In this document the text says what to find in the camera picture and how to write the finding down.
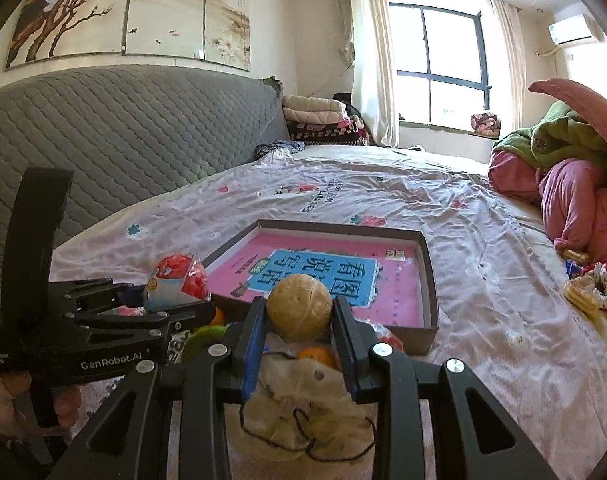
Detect air conditioner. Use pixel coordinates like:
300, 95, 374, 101
549, 14, 603, 47

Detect person's left hand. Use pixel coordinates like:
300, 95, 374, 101
0, 372, 82, 439

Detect patterned bag on sill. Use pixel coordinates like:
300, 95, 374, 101
471, 112, 501, 139

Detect right white curtain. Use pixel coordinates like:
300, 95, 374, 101
490, 0, 527, 131

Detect orange mandarin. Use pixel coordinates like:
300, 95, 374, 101
209, 308, 226, 326
296, 346, 339, 370

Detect beige ball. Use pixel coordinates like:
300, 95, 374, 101
266, 274, 333, 342

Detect green fuzzy ring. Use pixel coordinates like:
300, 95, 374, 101
179, 323, 240, 365

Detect green blanket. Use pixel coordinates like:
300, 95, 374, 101
491, 101, 607, 173

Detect dark cardboard box tray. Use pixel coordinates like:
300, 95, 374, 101
203, 219, 439, 356

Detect left white curtain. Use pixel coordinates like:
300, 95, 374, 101
337, 0, 400, 148

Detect dark cloth by headboard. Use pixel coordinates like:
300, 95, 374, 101
255, 140, 305, 160

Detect floral wall painting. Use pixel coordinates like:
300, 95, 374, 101
5, 0, 252, 70

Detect pink duvet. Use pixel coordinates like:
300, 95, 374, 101
488, 151, 607, 270

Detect white curtain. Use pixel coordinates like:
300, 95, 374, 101
337, 0, 400, 148
490, 0, 527, 131

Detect red blue toy egg packet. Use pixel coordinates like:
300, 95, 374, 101
369, 323, 404, 352

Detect red white toy egg packet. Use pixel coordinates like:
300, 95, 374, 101
143, 254, 210, 311

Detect pink pillow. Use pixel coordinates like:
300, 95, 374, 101
528, 78, 607, 143

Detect window with dark frame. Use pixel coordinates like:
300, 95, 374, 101
389, 2, 491, 130

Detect stack of folded blankets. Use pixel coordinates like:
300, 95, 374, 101
282, 94, 372, 146

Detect pink strawberry bedsheet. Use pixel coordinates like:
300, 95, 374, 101
51, 148, 607, 479

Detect grey quilted headboard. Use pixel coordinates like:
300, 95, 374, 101
0, 65, 290, 292

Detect yellow snack packets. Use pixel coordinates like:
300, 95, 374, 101
563, 249, 607, 315

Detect blue snack packet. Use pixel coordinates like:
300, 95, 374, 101
167, 330, 192, 364

